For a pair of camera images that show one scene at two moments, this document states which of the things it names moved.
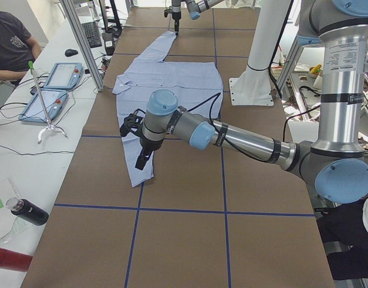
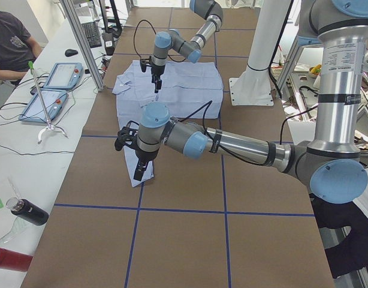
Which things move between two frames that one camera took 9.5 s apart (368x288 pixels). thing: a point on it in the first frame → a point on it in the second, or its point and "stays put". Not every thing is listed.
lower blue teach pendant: [54, 101] stays put
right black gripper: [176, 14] → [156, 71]
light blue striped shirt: [198, 87] stays put
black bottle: [27, 210] stays put
